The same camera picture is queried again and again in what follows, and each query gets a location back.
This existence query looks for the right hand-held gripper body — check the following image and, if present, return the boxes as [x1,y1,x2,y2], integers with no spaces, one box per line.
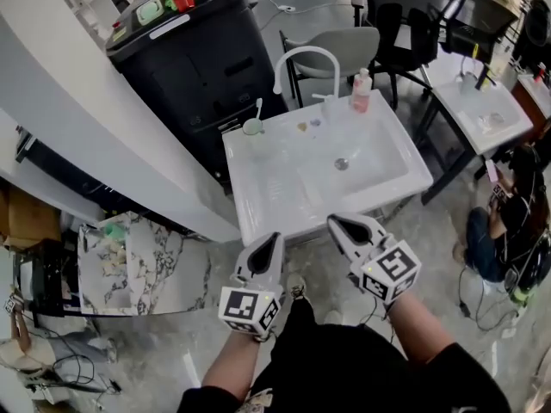
[359,235,422,305]

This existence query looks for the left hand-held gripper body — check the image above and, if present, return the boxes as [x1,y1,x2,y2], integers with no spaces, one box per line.
[218,275,283,342]

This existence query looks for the white cup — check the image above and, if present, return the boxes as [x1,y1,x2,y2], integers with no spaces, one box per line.
[241,118,266,159]

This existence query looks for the person's right forearm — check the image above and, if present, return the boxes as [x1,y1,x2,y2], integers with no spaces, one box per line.
[387,293,455,367]

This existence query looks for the person's left forearm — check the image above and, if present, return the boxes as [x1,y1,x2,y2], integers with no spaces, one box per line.
[201,333,264,400]

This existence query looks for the person's left shoe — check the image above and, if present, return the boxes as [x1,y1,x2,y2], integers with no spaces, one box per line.
[286,273,308,302]

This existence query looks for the white ceramic sink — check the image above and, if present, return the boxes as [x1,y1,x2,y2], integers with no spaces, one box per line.
[221,88,434,247]

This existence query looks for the black sink stand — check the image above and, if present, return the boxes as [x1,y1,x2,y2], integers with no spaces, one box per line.
[419,96,536,207]

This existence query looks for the person's black shirt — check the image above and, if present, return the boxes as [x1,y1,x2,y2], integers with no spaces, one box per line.
[176,297,511,413]

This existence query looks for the pink soap bottle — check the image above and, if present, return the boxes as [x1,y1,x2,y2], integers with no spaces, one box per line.
[350,67,374,114]

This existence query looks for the green plastic cup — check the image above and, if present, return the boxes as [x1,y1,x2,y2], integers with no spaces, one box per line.
[102,222,127,241]

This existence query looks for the small white sink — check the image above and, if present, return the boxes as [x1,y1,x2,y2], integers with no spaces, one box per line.
[432,79,536,157]

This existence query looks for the grey chair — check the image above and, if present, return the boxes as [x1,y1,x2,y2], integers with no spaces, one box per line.
[278,26,381,109]

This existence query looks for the white curved faucet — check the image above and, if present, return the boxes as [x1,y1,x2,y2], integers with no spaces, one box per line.
[273,46,342,116]

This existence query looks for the large black printer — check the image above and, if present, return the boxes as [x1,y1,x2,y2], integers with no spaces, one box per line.
[105,0,290,181]

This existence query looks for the black rack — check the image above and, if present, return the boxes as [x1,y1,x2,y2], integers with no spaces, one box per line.
[12,238,94,329]

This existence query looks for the black mesh office chair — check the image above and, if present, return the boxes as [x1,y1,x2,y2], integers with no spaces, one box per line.
[350,0,462,108]
[438,0,523,67]

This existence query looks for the white curved partition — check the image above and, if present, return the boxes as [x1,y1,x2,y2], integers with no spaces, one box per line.
[0,0,240,243]

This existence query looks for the cardboard box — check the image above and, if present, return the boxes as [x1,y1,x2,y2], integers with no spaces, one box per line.
[0,185,62,250]

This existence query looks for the green soap dish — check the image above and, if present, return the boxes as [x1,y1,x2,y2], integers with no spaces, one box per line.
[136,0,166,26]

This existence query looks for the white cubby shelf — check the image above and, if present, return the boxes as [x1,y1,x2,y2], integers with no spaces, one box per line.
[46,0,130,45]

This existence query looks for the black floor cable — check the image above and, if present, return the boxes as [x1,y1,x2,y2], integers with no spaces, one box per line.
[455,264,531,333]

